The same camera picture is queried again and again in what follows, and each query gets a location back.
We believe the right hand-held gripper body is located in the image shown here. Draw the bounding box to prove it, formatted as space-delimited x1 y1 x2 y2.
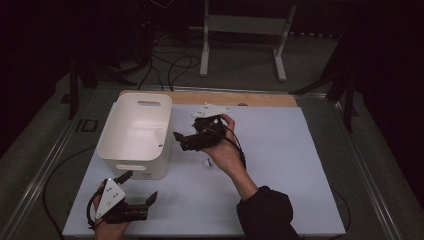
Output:
181 103 232 152

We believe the black stand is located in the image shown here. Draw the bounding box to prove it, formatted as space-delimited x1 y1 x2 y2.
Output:
67 59 138 120
289 66 357 133

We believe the metal floor rail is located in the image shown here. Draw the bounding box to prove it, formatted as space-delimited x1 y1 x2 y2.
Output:
0 106 86 240
332 99 403 240
96 84 329 100

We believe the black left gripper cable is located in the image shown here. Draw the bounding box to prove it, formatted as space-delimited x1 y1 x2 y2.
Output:
85 186 105 230

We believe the person's left hand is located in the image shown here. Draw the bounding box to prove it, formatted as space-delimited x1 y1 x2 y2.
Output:
92 193 132 240

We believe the long black floor cable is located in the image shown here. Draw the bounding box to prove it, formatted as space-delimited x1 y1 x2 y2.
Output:
42 144 98 239

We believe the white metal stand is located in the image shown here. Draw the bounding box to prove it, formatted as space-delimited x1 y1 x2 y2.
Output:
189 0 298 83

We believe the person's right hand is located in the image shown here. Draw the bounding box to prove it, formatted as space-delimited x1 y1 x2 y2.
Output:
201 113 248 178

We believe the white plastic bin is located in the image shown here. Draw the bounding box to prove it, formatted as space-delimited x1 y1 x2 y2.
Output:
95 92 174 181

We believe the black floor cables bundle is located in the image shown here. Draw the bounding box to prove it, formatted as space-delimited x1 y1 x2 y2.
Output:
136 33 202 92

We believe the white table mat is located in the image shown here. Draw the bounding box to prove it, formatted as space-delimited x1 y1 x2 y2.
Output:
62 103 347 238

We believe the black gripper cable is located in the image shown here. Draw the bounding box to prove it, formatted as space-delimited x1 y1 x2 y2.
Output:
85 186 105 230
222 123 352 239

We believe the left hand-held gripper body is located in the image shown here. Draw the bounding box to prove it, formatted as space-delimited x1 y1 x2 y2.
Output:
95 178 149 225

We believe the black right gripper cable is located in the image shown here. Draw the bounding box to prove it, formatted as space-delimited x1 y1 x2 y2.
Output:
222 123 352 239

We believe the wooden board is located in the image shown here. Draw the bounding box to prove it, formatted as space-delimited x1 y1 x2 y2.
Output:
119 89 298 108

